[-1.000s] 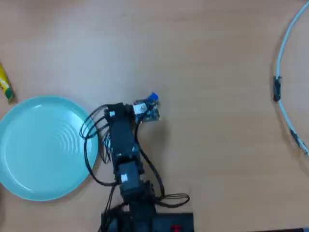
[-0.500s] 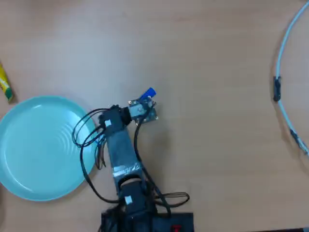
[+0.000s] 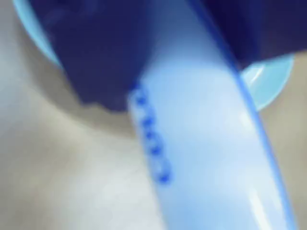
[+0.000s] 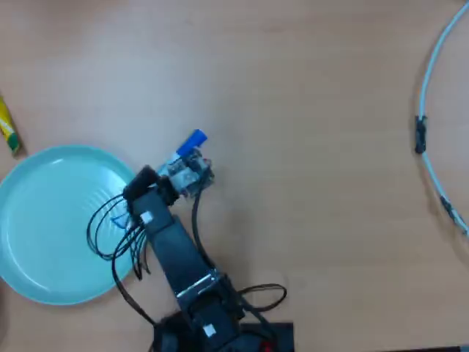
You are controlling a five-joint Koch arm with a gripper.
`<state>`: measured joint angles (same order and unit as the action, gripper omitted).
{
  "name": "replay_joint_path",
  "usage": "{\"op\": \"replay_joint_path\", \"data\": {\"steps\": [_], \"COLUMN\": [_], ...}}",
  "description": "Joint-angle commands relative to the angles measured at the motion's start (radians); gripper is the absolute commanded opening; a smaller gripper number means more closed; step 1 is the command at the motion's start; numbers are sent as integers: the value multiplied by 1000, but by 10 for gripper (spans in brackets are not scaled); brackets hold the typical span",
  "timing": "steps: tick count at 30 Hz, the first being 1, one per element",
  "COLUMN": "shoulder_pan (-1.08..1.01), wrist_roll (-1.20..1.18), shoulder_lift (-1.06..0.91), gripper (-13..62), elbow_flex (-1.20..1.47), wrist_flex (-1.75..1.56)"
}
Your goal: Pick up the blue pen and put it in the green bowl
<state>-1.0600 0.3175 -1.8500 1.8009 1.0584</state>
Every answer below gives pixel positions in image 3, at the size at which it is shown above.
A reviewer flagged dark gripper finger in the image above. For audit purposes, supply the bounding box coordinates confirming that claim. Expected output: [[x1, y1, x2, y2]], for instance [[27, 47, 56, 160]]
[[30, 0, 168, 114], [199, 0, 307, 72]]

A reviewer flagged blue white marker pen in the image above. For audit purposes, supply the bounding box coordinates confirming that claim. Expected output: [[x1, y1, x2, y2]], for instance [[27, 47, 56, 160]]
[[127, 0, 299, 230]]

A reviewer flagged light blue plate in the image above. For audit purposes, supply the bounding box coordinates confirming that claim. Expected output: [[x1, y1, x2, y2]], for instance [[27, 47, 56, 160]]
[[12, 0, 295, 112]]

